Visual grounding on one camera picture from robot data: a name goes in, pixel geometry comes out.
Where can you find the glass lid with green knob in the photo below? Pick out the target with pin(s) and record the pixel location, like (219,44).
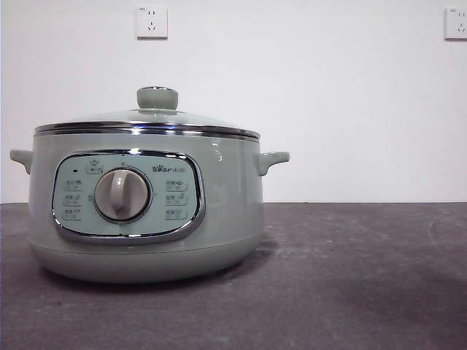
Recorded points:
(157,97)

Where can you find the pale green electric cooking pot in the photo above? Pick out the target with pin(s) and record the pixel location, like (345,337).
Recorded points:
(226,204)

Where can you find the white wall socket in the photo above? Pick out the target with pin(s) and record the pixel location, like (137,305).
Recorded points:
(152,22)
(456,23)

